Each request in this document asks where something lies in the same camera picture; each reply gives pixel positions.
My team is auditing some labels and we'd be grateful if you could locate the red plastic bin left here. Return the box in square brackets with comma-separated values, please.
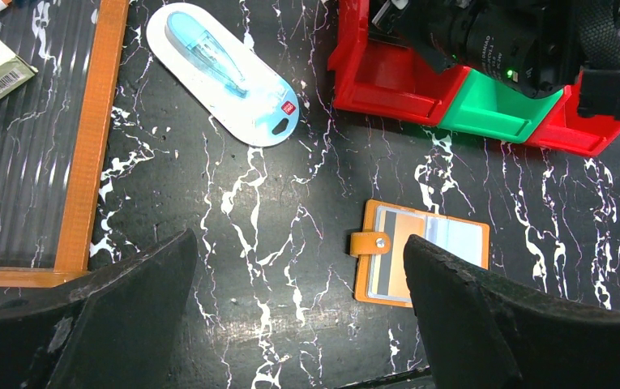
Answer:
[327, 1, 470, 126]

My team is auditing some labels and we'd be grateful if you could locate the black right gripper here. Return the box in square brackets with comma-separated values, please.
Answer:
[371, 0, 583, 99]

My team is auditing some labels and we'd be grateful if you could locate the green plastic bin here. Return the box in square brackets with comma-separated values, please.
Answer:
[438, 70, 571, 143]

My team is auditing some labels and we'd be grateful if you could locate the red plastic bin right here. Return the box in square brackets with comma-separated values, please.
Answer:
[524, 80, 620, 157]

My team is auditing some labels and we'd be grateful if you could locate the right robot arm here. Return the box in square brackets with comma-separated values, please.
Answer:
[372, 1, 620, 121]

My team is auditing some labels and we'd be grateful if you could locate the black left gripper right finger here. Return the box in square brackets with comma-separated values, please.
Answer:
[403, 235, 620, 388]

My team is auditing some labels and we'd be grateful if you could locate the orange leather card holder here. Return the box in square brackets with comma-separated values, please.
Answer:
[349, 199, 490, 308]

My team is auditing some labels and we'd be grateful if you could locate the white blue tube package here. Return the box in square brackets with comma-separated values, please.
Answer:
[145, 2, 301, 147]

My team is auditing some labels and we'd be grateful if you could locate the red plastic bin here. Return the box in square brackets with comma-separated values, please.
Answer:
[327, 1, 470, 126]
[524, 80, 620, 157]

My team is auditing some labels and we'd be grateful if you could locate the orange wooden shelf rack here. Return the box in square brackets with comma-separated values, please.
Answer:
[0, 1, 129, 288]

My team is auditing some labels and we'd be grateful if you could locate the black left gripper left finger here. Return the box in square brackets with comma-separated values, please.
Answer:
[0, 229, 198, 388]

